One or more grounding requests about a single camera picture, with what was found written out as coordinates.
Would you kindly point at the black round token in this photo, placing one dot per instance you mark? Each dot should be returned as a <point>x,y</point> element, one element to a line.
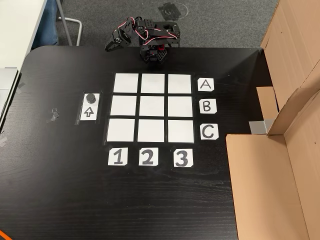
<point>90,98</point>

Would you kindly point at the white nine-square grid sheet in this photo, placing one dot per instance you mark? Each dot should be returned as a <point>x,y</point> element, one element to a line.
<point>151,107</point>

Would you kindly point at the red black clamp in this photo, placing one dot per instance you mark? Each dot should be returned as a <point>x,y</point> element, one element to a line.
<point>162,47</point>

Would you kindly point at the black floor tape patch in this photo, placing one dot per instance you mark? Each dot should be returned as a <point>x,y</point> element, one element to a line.
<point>170,11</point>

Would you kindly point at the person's leg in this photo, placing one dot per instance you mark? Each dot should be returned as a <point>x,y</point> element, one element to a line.
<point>46,22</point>

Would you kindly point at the white arrow paper sheet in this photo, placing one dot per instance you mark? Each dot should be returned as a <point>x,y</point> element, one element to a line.
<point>88,112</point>

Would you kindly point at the paper sheet letter A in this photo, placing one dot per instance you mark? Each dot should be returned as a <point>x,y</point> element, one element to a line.
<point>205,84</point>

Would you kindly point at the crumpled grey tape piece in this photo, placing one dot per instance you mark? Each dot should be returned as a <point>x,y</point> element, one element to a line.
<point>53,115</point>

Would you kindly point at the white desk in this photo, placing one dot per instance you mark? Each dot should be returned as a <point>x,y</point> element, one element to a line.
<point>17,27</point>

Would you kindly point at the flat grey tape piece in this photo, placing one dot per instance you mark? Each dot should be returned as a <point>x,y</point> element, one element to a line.
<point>21,87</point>
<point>3,140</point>

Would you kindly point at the paper sheet letter B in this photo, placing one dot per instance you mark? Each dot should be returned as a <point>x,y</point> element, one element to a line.
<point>207,106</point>

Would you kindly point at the paper sheet number 1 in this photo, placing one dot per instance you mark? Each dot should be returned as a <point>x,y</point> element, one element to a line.
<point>117,156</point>

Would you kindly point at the paper sheet number 2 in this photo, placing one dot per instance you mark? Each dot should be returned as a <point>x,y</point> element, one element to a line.
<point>148,156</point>

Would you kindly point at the silver laptop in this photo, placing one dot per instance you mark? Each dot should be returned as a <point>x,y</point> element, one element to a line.
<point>7,90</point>

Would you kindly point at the paper sheet letter C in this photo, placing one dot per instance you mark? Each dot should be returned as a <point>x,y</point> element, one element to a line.
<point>209,132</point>

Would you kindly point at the paper sheet number 3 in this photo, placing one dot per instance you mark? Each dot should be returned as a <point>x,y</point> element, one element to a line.
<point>183,158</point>

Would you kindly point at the grey tape strip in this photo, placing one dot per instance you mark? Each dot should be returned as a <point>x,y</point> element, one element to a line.
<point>257,127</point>

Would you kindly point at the brown cardboard sheet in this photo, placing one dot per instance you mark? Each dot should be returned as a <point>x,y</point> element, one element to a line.
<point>295,50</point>
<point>262,190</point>

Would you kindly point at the grey metal tube frame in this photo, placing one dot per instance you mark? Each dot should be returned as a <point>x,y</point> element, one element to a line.
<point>67,25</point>

